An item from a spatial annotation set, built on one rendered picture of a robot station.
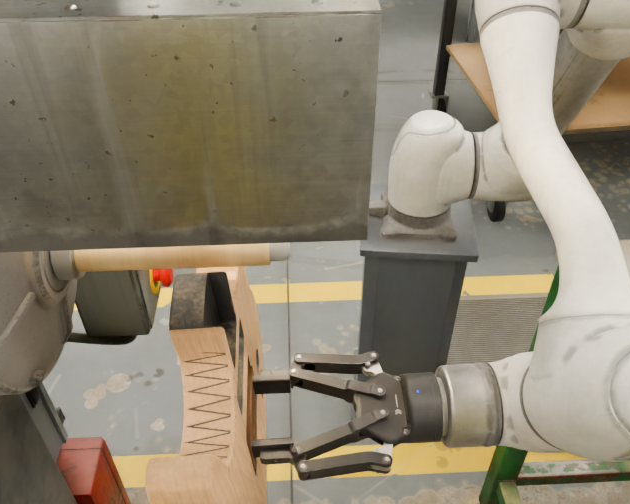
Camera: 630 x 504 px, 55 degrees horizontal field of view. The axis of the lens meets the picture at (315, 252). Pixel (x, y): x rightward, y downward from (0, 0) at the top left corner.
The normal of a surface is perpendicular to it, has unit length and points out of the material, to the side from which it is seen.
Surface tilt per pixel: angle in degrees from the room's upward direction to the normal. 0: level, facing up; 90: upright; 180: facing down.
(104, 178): 90
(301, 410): 0
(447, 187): 90
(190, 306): 12
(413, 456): 0
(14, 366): 99
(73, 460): 0
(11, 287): 87
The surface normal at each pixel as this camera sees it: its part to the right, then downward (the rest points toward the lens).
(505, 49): -0.66, -0.06
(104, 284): 0.04, 0.65
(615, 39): -0.07, 0.99
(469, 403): 0.01, -0.33
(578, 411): -0.91, 0.25
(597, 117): 0.00, -0.76
